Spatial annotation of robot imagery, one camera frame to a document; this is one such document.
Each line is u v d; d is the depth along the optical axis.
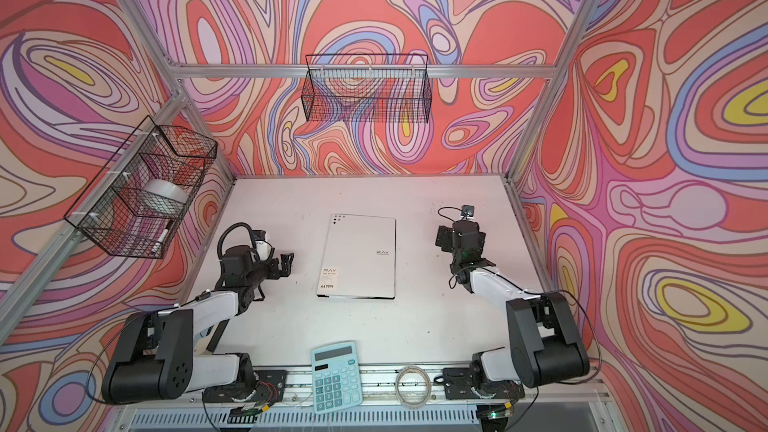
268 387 0.73
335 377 0.73
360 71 0.87
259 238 0.80
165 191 0.73
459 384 0.73
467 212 0.78
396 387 0.73
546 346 0.43
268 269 0.82
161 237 0.72
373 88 0.96
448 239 0.82
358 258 0.96
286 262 0.84
